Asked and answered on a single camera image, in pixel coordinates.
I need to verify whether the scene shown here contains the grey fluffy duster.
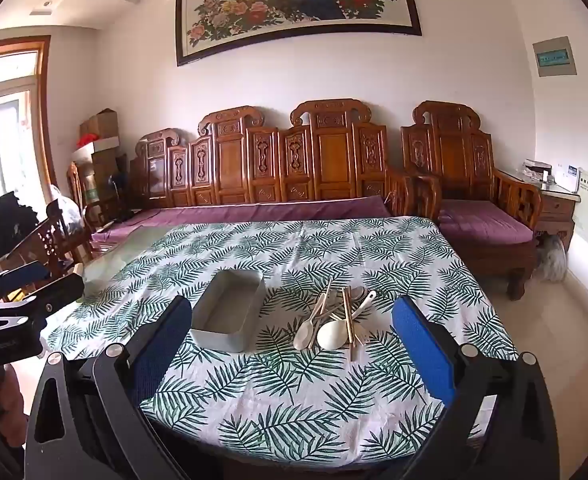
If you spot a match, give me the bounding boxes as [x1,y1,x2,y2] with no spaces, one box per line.
[534,234,567,283]

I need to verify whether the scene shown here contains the grey rectangular tray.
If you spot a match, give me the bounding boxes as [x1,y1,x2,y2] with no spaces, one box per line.
[190,269,267,353]

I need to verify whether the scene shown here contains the person's left hand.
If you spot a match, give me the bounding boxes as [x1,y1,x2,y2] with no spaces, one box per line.
[0,366,27,452]

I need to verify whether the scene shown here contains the white flat box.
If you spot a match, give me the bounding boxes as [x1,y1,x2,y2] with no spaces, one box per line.
[71,137,127,162]

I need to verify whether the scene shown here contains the black bag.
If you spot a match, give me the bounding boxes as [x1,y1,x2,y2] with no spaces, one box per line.
[0,191,40,261]

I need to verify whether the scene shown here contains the brown cardboard box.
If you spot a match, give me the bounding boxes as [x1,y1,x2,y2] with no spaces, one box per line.
[78,108,120,141]

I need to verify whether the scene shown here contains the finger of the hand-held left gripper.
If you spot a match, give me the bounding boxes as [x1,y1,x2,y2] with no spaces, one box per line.
[0,274,86,319]
[0,260,51,306]

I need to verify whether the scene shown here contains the grey wall distribution box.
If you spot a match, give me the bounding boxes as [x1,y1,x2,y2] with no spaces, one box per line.
[532,36,578,78]

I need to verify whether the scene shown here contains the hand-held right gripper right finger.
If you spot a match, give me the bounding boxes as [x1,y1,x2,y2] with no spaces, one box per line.
[391,296,560,480]

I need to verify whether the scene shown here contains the small white spoon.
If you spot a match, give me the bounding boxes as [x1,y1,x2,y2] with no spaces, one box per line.
[293,296,331,352]

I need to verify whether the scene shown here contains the wooden side table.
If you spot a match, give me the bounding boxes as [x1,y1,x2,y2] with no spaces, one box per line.
[499,167,581,253]

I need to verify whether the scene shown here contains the purple sofa cushion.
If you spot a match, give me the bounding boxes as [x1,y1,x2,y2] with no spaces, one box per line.
[90,196,392,251]

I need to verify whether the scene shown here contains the carved wooden sofa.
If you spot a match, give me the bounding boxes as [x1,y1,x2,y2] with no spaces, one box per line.
[129,100,415,221]

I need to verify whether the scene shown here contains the purple armchair cushion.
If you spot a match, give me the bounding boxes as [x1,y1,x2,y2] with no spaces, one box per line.
[438,199,534,245]

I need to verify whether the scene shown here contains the leaf print tablecloth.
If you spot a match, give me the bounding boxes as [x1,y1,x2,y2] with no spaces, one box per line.
[41,216,520,468]

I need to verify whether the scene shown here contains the clear plastic bag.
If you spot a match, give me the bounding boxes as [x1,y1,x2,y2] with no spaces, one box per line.
[49,185,82,231]

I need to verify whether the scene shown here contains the white rice paddle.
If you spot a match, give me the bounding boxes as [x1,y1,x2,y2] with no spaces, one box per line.
[316,290,377,351]

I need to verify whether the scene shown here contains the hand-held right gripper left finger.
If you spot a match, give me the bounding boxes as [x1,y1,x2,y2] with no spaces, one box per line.
[24,295,195,480]

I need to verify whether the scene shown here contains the white box with blue label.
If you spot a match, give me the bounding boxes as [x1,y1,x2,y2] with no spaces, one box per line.
[556,162,582,193]

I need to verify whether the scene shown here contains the wooden chair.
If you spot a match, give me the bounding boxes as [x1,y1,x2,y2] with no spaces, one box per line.
[0,200,95,301]

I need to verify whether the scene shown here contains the light bamboo chopstick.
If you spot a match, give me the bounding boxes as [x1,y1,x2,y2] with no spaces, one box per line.
[309,304,348,323]
[314,281,332,348]

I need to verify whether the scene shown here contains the brown wooden chopstick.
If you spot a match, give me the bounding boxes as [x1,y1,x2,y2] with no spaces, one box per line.
[342,287,355,361]
[347,288,359,359]

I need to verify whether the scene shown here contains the wooden framed window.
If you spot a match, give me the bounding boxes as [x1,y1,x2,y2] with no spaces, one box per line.
[0,35,57,221]

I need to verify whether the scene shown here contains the carved wooden armchair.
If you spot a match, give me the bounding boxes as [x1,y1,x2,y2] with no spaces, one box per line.
[400,101,542,301]

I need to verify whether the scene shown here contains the framed peacock painting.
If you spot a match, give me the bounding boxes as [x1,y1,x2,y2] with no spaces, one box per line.
[175,0,422,67]

